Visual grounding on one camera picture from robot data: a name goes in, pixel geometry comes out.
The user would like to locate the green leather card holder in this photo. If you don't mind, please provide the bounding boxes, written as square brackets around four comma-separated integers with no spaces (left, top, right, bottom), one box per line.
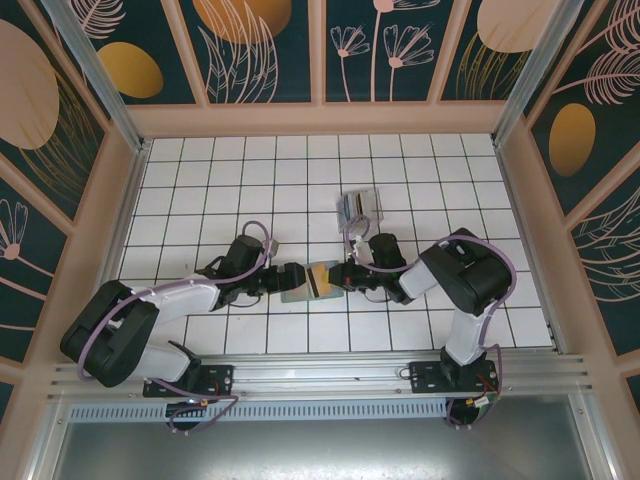
[280,259,347,305]

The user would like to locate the gold credit card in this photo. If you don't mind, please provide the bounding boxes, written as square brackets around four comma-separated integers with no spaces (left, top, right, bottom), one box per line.
[305,260,346,301]

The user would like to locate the clear acrylic card box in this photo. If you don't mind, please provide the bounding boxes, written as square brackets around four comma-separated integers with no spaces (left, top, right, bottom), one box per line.
[335,186,386,235]

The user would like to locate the grey credit card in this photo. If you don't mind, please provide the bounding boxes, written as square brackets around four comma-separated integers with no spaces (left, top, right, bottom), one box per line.
[349,192,374,221]

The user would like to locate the green circuit board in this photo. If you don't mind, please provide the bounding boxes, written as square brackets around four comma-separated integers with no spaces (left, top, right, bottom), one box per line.
[469,392,501,416]

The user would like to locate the aluminium mounting rail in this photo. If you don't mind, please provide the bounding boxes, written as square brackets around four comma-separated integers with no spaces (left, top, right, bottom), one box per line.
[47,352,596,401]

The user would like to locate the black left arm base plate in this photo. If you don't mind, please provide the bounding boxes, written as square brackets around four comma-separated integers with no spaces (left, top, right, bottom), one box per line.
[143,364,236,400]

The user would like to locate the slotted grey cable duct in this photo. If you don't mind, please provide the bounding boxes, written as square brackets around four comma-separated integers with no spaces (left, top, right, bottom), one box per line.
[67,402,451,422]

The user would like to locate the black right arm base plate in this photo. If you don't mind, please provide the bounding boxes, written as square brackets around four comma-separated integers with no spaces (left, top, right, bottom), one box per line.
[408,359,500,397]

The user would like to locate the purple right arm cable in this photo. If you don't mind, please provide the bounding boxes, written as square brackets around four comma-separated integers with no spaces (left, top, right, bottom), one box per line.
[342,214,519,431]

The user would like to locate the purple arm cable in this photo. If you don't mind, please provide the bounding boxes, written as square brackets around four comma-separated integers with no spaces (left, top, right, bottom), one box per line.
[342,214,519,431]
[74,219,274,436]

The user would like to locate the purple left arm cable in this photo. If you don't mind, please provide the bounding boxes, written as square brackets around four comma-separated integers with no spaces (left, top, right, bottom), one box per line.
[74,219,274,436]

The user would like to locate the aluminium frame post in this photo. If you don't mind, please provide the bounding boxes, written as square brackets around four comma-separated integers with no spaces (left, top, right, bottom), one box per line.
[491,0,599,147]
[38,0,153,156]

